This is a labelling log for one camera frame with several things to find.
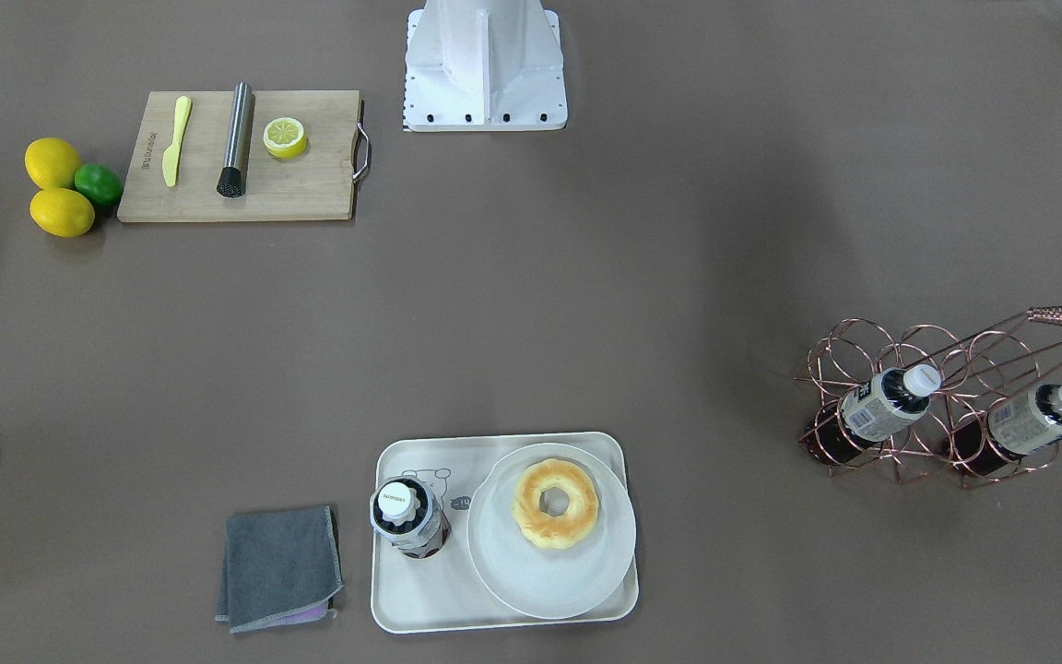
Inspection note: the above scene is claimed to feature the glazed ring donut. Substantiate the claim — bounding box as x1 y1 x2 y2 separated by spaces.
511 458 601 551

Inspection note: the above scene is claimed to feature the steel muddler black tip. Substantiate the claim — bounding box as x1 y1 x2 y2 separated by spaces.
216 81 254 198

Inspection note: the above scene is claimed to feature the wooden cutting board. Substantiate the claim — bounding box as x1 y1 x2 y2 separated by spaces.
115 89 362 223

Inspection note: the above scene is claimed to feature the tea bottle rack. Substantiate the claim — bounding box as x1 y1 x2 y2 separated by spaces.
370 476 452 559
801 364 941 466
952 384 1062 478

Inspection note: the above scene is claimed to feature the copper wire bottle rack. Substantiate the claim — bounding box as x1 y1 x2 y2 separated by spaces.
799 306 1062 484

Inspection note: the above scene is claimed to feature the cream serving tray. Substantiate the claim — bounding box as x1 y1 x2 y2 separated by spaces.
371 432 638 634

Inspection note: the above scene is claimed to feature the yellow lemon lower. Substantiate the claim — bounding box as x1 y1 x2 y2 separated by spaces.
29 188 96 238

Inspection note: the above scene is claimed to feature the tea bottle top rack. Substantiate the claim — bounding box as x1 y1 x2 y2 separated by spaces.
370 476 452 559

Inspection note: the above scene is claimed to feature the yellow lemon upper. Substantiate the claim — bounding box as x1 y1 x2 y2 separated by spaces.
24 137 83 190

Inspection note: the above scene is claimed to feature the yellow lemon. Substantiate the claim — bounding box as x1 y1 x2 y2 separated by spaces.
24 137 83 190
29 188 96 238

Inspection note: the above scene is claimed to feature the half lemon slice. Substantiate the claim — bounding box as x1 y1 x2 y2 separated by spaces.
262 116 308 160

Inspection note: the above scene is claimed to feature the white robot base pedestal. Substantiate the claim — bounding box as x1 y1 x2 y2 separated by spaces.
402 1 569 132

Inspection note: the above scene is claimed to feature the yellow plastic knife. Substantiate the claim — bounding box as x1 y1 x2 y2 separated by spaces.
161 93 193 188

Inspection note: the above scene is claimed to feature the green lime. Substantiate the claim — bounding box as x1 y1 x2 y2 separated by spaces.
73 163 124 208

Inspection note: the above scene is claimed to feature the white round plate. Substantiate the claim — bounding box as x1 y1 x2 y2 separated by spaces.
466 442 637 622

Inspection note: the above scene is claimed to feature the grey folded cloth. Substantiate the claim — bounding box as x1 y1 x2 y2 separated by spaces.
215 504 343 634

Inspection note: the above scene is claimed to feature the tea bottle middle rack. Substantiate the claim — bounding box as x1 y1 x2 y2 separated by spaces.
801 364 941 466

